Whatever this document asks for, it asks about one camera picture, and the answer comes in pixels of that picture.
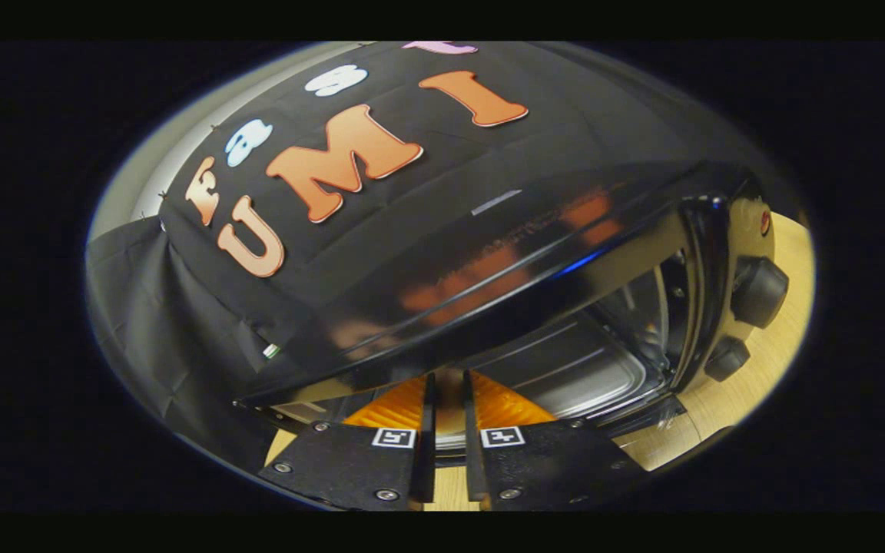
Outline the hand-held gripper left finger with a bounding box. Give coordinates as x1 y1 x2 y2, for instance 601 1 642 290
258 373 438 512

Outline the black toaster oven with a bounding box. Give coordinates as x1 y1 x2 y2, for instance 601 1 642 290
231 161 791 462

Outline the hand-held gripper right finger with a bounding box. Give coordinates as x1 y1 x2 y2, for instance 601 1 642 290
462 370 648 512

